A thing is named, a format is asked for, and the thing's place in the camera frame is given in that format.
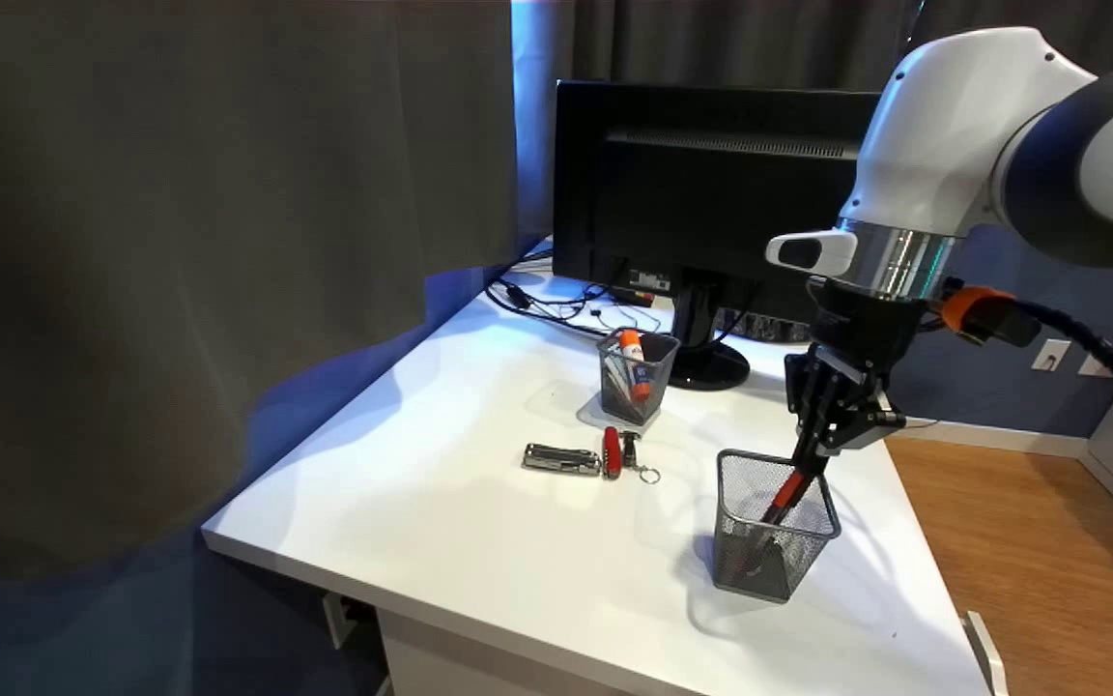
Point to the left black mesh pen basket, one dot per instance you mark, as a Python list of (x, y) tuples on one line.
[(750, 550)]

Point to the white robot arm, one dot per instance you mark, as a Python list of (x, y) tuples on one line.
[(973, 130)]

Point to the red and black pen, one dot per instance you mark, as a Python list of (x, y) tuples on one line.
[(786, 495)]

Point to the grey curtain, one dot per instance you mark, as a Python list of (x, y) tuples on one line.
[(202, 197)]

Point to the small dark metal case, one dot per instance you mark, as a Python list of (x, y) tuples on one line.
[(556, 463)]

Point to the right black mesh pen basket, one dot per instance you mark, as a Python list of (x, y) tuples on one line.
[(613, 375)]

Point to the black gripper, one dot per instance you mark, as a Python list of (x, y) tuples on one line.
[(836, 389)]

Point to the side-on black monitor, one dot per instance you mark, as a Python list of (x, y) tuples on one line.
[(679, 192)]

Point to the black mesh pen basket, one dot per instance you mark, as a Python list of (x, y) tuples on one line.
[(613, 375), (750, 550)]

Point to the pens in right basket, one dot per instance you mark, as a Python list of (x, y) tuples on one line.
[(639, 374)]

